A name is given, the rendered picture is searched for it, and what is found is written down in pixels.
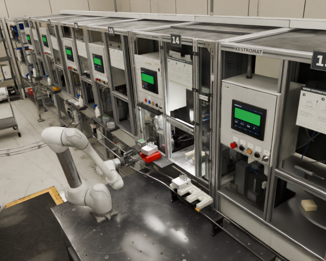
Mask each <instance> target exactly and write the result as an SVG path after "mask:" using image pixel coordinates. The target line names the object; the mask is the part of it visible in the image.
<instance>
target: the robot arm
mask: <svg viewBox="0 0 326 261"><path fill-rule="evenodd" d="M41 140H42V142H43V143H45V144H47V146H48V147H49V148H50V149H51V150H52V151H53V152H55V153H56V155H57V157H58V160H59V162H60V165H61V167H62V169H63V172H64V174H65V177H66V179H67V182H68V186H67V188H66V190H65V193H64V195H65V198H66V200H67V201H69V202H70V203H72V204H76V205H80V206H88V207H90V208H92V209H93V210H90V213H91V214H92V215H93V216H94V217H95V219H96V220H97V223H101V222H102V221H104V220H108V221H111V217H112V216H115V215H117V214H118V212H117V211H115V210H114V208H113V207H112V201H111V195H110V192H109V189H108V188H107V186H106V185H104V184H101V183H98V184H95V185H93V186H92V187H89V186H88V185H87V184H86V183H85V181H84V180H81V179H80V176H79V173H78V171H77V168H76V165H75V163H74V160H73V157H72V155H71V152H70V150H69V147H73V148H74V147H75V148H77V149H78V150H81V151H83V152H85V153H86V154H87V155H88V156H89V157H90V158H91V159H92V161H93V162H94V163H95V164H96V165H97V167H96V172H97V174H98V175H104V176H105V177H106V181H107V182H108V184H109V185H110V186H111V187H112V188H113V189H114V190H117V191H118V190H120V189H122V188H123V180H122V178H121V177H120V175H119V174H118V173H117V171H116V169H118V168H120V167H121V166H123V165H125V167H128V166H132V165H135V163H136V162H138V161H139V160H142V158H141V157H140V158H137V159H135V160H134V161H129V157H130V156H131V155H132V154H133V153H137V152H140V151H141V149H138V150H133V149H131V150H129V151H127V152H126V153H123V154H124V156H123V157H120V158H115V159H112V160H110V161H105V162H103V161H102V159H101V158H100V157H99V155H98V154H97V153H96V152H95V150H94V149H93V148H92V146H91V145H90V143H89V141H88V139H87V138H86V136H85V135H84V134H83V133H82V132H81V131H80V130H78V129H76V128H72V127H71V128H65V127H48V128H46V129H45V130H43V131H42V133H41ZM127 163H129V164H127Z"/></svg>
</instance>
